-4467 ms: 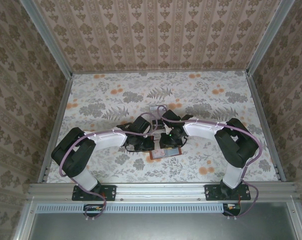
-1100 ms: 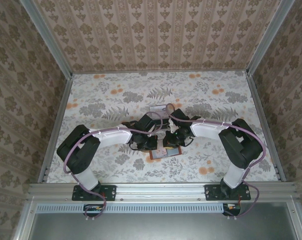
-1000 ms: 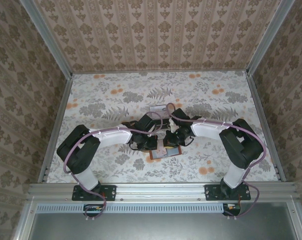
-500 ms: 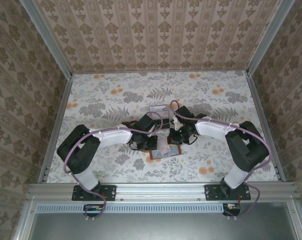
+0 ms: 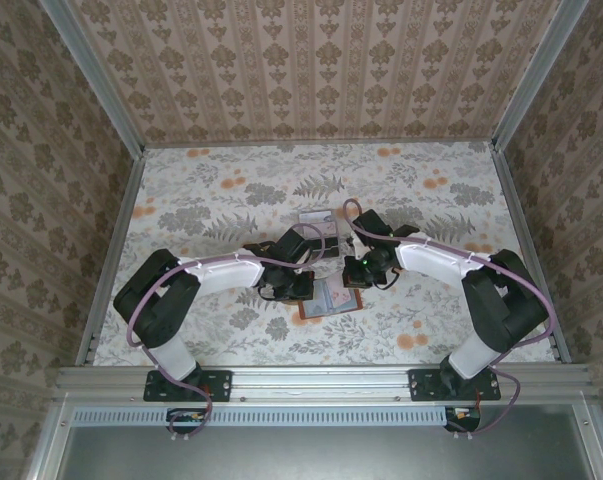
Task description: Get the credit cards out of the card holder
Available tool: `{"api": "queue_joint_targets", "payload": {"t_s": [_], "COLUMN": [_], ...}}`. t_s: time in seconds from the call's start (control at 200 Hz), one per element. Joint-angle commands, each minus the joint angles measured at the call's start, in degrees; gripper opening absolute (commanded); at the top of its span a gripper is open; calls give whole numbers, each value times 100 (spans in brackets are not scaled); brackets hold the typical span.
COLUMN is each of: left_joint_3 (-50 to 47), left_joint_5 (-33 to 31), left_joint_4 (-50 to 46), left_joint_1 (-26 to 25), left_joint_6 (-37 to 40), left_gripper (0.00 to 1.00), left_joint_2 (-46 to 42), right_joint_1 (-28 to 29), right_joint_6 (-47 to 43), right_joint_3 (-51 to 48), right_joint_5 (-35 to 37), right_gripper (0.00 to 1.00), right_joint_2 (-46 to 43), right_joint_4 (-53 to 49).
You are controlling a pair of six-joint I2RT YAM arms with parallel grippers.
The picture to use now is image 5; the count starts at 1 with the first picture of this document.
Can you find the brown leather card holder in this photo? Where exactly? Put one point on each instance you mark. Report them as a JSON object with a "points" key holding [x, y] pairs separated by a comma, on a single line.
{"points": [[306, 312]]}

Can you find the white blue credit card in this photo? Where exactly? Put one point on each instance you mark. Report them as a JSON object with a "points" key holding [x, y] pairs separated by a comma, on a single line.
{"points": [[316, 217]]}

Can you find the pale pink credit card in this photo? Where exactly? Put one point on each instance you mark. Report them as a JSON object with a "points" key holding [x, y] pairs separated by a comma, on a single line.
{"points": [[326, 229]]}

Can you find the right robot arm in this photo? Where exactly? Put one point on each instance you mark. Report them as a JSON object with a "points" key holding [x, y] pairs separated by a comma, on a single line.
{"points": [[506, 305]]}

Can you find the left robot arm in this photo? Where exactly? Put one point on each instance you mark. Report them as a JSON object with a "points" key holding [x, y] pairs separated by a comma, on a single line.
{"points": [[151, 305]]}

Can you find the pink floral credit card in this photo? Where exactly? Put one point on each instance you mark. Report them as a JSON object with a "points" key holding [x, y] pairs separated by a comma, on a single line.
{"points": [[343, 300]]}

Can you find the light blue credit card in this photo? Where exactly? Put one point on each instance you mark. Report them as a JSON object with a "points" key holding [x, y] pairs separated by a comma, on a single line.
{"points": [[322, 301]]}

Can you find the floral patterned table cover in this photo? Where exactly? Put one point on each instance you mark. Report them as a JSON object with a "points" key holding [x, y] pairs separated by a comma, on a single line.
{"points": [[281, 350]]}

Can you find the grey metal sheet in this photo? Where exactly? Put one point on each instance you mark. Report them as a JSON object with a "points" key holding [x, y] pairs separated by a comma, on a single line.
{"points": [[321, 455]]}

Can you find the black connector module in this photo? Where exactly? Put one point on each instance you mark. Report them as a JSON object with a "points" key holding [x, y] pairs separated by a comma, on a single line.
{"points": [[186, 417], [463, 417]]}

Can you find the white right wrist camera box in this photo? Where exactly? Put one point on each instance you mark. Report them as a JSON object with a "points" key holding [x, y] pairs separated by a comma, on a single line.
{"points": [[358, 241]]}

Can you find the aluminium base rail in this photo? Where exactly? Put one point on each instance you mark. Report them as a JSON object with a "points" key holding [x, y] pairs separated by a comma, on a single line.
{"points": [[321, 382]]}

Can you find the aluminium side rail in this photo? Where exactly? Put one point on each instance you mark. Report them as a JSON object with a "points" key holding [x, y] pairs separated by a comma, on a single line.
{"points": [[517, 210], [125, 210]]}

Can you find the aluminium frame post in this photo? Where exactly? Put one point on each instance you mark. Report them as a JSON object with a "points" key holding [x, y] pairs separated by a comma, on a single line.
{"points": [[536, 75], [96, 75]]}

